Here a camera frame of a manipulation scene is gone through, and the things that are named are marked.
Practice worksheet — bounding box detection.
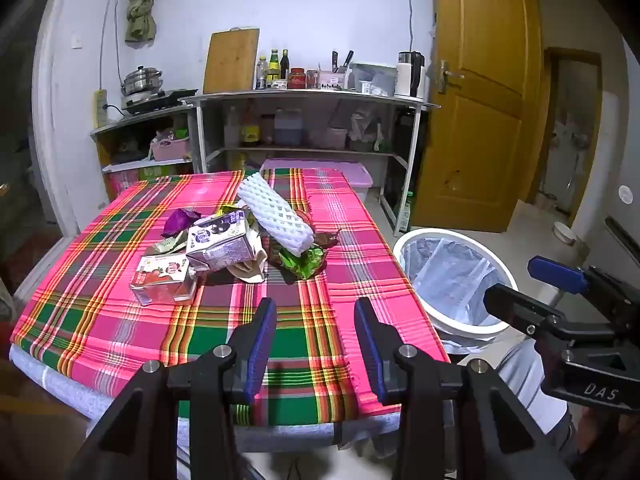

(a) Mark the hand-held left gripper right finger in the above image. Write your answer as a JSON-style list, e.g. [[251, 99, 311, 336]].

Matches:
[[354, 297, 571, 480]]

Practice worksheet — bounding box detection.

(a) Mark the wooden cutting board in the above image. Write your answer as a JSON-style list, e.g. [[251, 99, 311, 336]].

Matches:
[[202, 27, 261, 95]]

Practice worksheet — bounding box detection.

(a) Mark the clear plastic container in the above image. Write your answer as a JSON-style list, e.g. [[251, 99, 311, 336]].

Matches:
[[350, 62, 398, 96]]

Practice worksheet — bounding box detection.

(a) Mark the green foil wrapper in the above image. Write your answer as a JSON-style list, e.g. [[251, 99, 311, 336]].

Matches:
[[277, 242, 326, 281]]

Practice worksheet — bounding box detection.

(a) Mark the yellow label oil bottle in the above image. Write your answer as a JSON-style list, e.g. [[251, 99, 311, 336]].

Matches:
[[241, 110, 262, 147]]

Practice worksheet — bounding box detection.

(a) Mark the brown foil wrapper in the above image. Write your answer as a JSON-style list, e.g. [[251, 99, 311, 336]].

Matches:
[[311, 227, 343, 251]]

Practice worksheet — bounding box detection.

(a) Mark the pink plastic basket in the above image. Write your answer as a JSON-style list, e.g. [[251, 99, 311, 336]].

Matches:
[[150, 132, 193, 162]]

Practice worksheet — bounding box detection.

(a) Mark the white round trash bin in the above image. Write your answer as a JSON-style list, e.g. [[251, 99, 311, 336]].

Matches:
[[392, 227, 521, 343]]

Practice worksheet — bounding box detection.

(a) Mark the pink green plaid tablecloth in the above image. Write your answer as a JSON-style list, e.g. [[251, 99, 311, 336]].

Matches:
[[10, 169, 451, 428]]

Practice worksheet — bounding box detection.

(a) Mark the translucent bin liner bag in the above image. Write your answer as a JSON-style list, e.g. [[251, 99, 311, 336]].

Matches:
[[402, 237, 501, 328]]

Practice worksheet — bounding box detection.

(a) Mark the purple foil wrapper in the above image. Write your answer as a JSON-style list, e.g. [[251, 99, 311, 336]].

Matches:
[[162, 208, 203, 238]]

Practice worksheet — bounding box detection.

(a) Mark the black gas stove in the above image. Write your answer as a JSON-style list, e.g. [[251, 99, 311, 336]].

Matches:
[[122, 89, 198, 115]]

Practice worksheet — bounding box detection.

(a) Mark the beige paper wrapper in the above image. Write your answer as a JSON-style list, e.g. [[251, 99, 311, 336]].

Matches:
[[225, 240, 271, 283]]

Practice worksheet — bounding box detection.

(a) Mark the hanging green cloth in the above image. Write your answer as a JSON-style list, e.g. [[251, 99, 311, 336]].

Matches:
[[124, 0, 157, 43]]

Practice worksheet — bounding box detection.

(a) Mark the low wooden shelf cabinet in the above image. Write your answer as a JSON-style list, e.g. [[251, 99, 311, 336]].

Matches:
[[90, 105, 196, 201]]

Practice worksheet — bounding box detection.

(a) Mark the green bottle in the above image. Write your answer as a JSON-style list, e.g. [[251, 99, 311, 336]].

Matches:
[[398, 191, 413, 233]]

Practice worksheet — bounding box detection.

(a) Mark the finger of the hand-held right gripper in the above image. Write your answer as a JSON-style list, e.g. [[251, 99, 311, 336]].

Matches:
[[484, 284, 621, 346], [529, 255, 640, 321]]

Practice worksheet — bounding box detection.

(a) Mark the purple milk carton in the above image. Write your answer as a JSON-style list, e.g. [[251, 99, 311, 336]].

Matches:
[[185, 210, 263, 273]]

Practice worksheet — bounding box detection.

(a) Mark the red milk carton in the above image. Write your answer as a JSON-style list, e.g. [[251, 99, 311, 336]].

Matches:
[[129, 254, 198, 307]]

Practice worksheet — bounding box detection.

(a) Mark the white and black kettle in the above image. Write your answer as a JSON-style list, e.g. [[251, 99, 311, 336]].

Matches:
[[394, 51, 426, 100]]

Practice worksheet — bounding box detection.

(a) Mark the purple liquid jug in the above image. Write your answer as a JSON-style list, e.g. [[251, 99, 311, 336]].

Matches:
[[272, 109, 305, 146]]

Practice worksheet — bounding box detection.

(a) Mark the white foam net sleeve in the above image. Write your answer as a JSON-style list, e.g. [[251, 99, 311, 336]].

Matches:
[[237, 171, 315, 256]]

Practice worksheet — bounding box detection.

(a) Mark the grey metal shelf rack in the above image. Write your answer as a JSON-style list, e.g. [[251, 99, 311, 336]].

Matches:
[[179, 89, 441, 236]]

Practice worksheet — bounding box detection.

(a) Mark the pink lidded storage box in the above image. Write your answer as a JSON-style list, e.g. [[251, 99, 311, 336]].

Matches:
[[260, 157, 375, 203]]

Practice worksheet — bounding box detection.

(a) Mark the steel pot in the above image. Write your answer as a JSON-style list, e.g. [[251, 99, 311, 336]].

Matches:
[[121, 66, 165, 97]]

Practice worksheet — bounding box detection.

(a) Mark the wooden door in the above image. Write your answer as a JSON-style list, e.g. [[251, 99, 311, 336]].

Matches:
[[410, 0, 543, 235]]

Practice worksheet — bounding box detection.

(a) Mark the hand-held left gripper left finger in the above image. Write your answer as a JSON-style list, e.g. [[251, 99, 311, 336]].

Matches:
[[75, 297, 278, 480]]

